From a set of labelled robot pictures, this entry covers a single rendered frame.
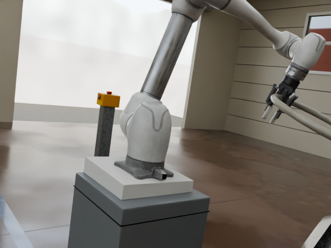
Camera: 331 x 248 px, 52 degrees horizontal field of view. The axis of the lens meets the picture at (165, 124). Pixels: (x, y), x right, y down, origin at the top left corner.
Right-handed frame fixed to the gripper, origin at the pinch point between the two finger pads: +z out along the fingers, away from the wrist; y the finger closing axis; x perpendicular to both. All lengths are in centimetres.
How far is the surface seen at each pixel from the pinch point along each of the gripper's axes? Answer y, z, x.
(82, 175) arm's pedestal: -14, 48, -77
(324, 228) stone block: 48, 27, 1
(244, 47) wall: -560, -1, 650
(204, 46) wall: -581, 40, 521
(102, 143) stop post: -83, 73, -24
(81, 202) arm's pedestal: -7, 56, -77
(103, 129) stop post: -86, 65, -25
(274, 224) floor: -30, 116, 163
